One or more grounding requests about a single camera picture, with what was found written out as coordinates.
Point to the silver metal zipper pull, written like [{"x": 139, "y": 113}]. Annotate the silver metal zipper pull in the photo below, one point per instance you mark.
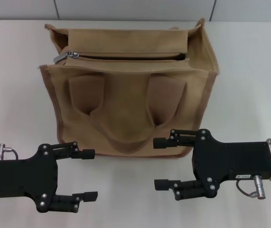
[{"x": 60, "y": 57}]

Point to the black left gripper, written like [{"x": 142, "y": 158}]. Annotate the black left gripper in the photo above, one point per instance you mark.
[{"x": 19, "y": 178}]

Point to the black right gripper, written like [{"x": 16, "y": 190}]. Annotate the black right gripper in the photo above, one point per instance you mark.
[{"x": 232, "y": 161}]

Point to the khaki canvas food bag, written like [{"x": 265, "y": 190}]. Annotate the khaki canvas food bag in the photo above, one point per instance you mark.
[{"x": 125, "y": 107}]

